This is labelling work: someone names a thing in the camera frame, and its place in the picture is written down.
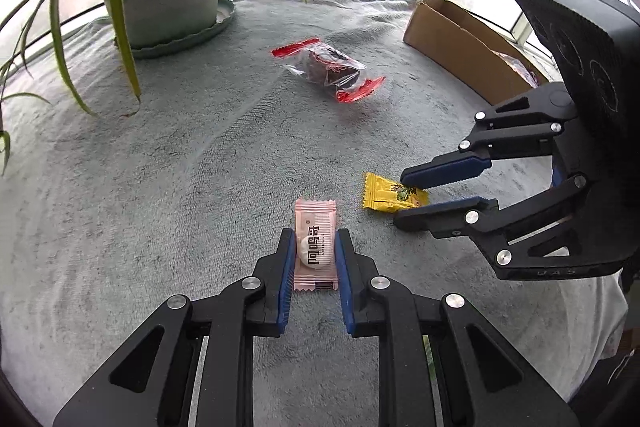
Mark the yellow candy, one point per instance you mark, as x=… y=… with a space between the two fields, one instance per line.
x=385 y=195

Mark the brown cardboard box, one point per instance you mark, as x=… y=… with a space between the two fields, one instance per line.
x=465 y=46

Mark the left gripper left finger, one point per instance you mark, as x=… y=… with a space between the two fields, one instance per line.
x=191 y=357

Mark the red clear snack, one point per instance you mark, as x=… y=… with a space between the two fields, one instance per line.
x=340 y=75

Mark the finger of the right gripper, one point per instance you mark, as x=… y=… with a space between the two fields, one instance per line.
x=517 y=241
x=521 y=127

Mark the green wrapped candy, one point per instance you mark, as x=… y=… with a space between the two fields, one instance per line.
x=429 y=357

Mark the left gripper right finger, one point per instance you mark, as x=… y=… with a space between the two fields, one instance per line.
x=481 y=379

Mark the grey fleece blanket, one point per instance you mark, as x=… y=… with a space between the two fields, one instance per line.
x=106 y=214

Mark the pink candy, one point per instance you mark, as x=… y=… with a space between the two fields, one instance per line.
x=315 y=231

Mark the packaged toast bread slice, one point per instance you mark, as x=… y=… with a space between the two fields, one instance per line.
x=520 y=68

